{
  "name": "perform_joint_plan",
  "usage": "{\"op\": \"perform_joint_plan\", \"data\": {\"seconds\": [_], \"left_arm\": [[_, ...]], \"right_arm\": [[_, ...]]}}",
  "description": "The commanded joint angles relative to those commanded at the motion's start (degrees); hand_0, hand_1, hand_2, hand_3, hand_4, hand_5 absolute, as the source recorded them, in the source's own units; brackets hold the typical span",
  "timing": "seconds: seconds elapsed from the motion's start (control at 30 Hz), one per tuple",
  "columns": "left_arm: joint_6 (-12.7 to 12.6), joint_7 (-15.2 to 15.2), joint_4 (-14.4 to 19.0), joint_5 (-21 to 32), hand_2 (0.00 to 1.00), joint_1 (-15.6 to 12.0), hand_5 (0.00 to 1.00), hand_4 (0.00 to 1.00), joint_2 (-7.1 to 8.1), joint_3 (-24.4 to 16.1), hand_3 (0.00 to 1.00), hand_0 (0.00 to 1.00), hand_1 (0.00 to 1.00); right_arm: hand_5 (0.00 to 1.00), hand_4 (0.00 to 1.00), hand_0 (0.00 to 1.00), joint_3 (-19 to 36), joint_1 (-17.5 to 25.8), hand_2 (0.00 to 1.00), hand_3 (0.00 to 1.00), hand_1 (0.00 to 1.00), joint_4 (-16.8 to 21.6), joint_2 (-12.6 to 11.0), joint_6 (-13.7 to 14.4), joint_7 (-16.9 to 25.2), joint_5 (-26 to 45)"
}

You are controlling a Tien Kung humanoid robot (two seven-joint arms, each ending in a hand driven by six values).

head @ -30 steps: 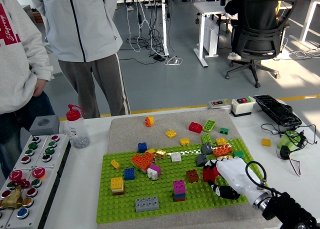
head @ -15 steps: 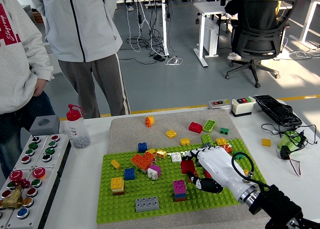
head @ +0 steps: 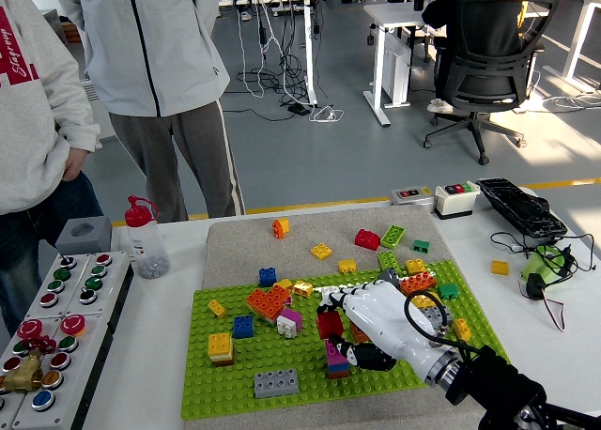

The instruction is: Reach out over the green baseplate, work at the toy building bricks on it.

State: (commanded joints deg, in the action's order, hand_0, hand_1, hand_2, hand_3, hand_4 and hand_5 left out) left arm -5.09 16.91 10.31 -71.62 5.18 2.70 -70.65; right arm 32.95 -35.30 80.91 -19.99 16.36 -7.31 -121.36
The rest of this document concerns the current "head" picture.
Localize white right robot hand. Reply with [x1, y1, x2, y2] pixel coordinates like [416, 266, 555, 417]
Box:
[316, 281, 448, 385]

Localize red square brick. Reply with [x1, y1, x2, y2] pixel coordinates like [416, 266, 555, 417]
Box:
[316, 310, 345, 341]

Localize magenta square brick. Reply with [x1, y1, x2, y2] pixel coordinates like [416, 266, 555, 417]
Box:
[324, 339, 351, 366]

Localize green studded baseplate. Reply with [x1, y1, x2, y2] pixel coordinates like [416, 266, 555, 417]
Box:
[180, 259, 509, 421]

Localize yellow curved brick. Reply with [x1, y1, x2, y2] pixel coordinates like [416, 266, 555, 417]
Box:
[411, 292, 443, 309]

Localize orange eight-stud brick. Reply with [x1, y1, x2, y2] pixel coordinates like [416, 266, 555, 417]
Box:
[398, 270, 438, 296]

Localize grey eight-stud brick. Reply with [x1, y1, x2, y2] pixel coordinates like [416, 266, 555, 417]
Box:
[419, 305, 455, 330]
[254, 368, 300, 399]

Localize red sloped brick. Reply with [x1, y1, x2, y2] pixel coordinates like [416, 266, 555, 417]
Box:
[353, 228, 381, 252]

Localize lime green long brick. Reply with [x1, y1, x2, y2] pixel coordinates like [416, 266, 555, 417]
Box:
[379, 224, 407, 250]

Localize magenta roof brick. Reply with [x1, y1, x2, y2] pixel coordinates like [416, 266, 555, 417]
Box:
[280, 307, 304, 333]

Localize white small brick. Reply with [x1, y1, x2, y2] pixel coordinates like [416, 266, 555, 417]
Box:
[275, 315, 298, 340]

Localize grey foam mat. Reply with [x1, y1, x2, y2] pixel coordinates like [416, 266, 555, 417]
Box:
[183, 206, 517, 430]

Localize light green tape roll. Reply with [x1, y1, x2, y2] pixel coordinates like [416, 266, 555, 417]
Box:
[520, 245, 572, 290]

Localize yellow brick on tan base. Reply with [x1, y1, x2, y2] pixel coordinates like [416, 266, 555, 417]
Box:
[207, 331, 233, 357]

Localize black keyboard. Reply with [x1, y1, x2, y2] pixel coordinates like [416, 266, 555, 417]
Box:
[475, 177, 568, 239]

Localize white floor power strip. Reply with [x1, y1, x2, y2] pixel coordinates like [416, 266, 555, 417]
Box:
[309, 104, 345, 124]

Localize white desk with tower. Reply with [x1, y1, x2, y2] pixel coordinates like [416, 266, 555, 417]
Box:
[362, 1, 452, 129]

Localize white computer tower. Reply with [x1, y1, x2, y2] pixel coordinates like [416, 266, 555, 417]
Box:
[382, 35, 413, 108]

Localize clear bottle red cap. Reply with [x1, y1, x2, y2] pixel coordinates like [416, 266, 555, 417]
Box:
[124, 194, 171, 280]

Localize black mesh office chair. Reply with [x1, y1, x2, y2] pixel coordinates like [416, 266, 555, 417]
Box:
[422, 0, 560, 166]

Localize grey eight-button control box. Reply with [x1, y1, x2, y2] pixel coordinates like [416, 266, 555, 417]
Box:
[23, 250, 136, 328]

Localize grey cube with hole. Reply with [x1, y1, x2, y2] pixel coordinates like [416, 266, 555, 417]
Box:
[54, 215, 113, 256]

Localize person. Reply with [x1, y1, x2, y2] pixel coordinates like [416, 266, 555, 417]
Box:
[0, 0, 104, 337]
[46, 0, 246, 223]
[421, 0, 527, 115]

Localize grey control box mushroom buttons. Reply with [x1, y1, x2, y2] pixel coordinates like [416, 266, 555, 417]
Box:
[0, 312, 116, 430]

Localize white panel heater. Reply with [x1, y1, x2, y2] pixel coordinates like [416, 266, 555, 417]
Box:
[80, 78, 118, 150]

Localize grey flat switch box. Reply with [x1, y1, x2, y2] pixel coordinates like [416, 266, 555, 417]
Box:
[389, 186, 436, 207]

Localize white three-button switch box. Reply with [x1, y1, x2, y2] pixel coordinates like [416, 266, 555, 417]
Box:
[432, 180, 481, 221]

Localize black servo with red wire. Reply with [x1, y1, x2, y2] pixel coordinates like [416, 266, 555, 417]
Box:
[518, 273, 568, 333]

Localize black plug cord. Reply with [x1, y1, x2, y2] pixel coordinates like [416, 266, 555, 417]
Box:
[489, 231, 596, 281]

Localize tangled floor cables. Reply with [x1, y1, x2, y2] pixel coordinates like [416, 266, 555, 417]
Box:
[233, 0, 347, 124]

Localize white desk with cables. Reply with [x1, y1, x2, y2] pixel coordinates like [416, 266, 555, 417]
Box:
[218, 0, 325, 107]

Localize brass valve red handle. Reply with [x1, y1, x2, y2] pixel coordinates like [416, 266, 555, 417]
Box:
[0, 334, 58, 394]

